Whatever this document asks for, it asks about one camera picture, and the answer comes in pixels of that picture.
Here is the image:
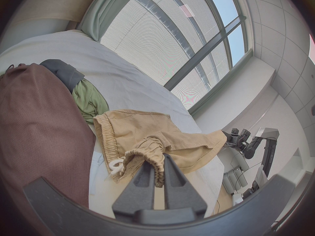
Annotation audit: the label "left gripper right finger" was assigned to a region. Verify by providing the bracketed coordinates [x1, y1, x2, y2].
[163, 153, 208, 217]

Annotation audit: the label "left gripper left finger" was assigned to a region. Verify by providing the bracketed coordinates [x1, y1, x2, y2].
[112, 161, 156, 218]

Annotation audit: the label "tan shorts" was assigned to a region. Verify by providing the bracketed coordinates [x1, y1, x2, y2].
[93, 109, 227, 188]

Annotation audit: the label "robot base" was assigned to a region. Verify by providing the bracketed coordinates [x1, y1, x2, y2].
[223, 167, 269, 205]

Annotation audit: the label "white garment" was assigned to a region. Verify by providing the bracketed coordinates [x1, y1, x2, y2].
[89, 153, 106, 196]

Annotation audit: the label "green garment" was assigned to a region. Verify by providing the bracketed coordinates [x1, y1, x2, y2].
[72, 79, 109, 125]

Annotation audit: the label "window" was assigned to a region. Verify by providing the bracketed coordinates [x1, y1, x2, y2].
[98, 0, 254, 118]

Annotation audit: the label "brown garment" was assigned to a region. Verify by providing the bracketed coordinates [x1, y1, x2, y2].
[0, 62, 96, 230]

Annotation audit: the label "black garment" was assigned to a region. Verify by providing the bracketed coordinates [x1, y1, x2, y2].
[39, 59, 85, 93]

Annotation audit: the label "grey-green curtain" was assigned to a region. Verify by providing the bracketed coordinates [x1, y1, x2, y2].
[75, 0, 195, 42]

